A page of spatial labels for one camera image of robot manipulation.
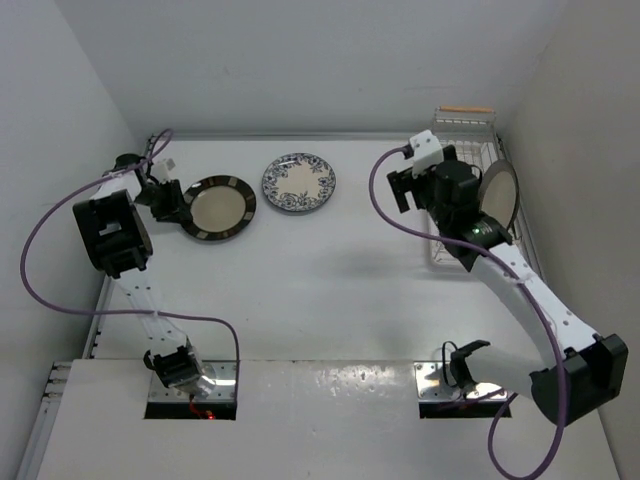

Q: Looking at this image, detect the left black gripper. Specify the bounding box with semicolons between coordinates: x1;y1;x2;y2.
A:
134;179;193;224

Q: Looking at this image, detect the dark rim patterned plate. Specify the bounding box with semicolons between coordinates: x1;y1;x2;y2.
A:
180;175;257;242

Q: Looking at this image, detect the metallic rim cream plate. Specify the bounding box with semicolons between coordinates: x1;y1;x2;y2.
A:
479;160;520;230

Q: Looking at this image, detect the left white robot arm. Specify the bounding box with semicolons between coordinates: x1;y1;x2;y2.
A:
73;153;215;399

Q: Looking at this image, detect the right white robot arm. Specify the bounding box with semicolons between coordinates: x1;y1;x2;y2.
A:
387;138;629;427

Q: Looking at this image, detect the blue floral plate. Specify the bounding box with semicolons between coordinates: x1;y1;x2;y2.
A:
261;152;337;213

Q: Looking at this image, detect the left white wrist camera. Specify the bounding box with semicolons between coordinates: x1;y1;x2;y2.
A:
151;158;175;183

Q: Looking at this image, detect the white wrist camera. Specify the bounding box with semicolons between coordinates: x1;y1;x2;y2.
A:
151;158;175;183
409;130;444;178

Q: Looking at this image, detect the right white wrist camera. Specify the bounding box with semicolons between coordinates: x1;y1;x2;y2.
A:
409;130;444;178

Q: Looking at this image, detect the white wire dish rack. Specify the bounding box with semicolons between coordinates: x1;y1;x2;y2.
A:
431;106;527;253

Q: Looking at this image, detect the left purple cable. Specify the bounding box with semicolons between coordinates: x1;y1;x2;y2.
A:
19;128;240;361

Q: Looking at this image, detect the purple cable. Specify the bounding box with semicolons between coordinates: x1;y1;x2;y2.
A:
368;144;571;480
19;128;240;361

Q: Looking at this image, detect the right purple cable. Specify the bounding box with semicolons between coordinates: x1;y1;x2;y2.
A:
368;144;571;480

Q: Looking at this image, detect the aluminium table frame rail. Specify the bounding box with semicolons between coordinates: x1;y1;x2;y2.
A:
14;132;156;480

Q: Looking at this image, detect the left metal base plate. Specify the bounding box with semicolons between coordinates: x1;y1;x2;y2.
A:
147;361;237;404

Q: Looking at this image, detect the metal base plate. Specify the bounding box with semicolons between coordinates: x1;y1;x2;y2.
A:
413;361;509;403
147;361;237;404

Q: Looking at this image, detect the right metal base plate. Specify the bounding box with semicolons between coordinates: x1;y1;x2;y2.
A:
413;361;509;403

